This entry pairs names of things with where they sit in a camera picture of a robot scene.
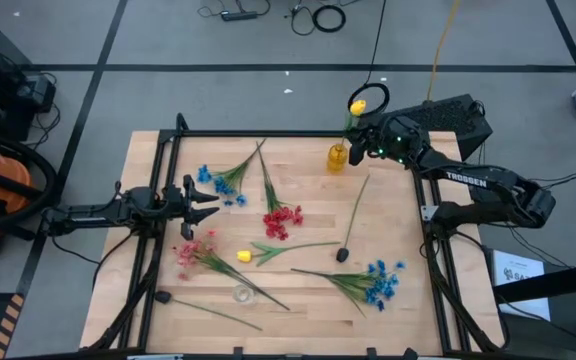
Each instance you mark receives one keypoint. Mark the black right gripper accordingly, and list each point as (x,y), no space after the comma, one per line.
(398,137)

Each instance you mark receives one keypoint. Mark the clear glass vase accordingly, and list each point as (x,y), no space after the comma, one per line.
(240,297)

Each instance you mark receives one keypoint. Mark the black yellow striped mat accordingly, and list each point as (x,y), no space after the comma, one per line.
(8,320)

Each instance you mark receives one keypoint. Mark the black perforated box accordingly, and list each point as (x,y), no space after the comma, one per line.
(448,117)

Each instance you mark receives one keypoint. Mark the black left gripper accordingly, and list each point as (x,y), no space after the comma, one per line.
(187,210)

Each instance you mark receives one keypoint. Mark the black artificial tulip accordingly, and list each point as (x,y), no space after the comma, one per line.
(163,297)
(342,255)

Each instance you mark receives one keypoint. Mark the yellow glass vase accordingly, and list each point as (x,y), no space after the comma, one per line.
(337,160)

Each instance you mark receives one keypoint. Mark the red artificial flower bunch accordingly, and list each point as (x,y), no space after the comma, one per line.
(280,220)

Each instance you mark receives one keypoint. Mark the white paper sign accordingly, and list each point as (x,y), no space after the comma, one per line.
(518,280)

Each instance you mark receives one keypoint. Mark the pink artificial flower bunch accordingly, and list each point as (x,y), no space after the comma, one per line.
(188,252)

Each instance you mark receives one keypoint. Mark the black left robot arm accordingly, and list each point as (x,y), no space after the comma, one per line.
(88,215)

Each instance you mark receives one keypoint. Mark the blue artificial flower bunch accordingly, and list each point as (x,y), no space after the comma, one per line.
(224,186)
(375,285)

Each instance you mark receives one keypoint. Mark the black metal stand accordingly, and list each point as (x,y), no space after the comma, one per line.
(553,282)

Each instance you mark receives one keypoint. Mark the black power strip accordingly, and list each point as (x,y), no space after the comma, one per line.
(238,15)

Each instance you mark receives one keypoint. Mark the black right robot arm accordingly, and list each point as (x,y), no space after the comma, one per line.
(468,180)

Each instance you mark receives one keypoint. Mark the dark black tulip flower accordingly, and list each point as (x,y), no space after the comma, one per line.
(293,133)

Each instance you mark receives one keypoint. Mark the yellow artificial tulip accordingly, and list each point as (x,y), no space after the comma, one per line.
(244,256)
(358,107)

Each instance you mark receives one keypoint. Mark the orange vacuum cleaner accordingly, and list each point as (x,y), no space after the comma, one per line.
(3,175)

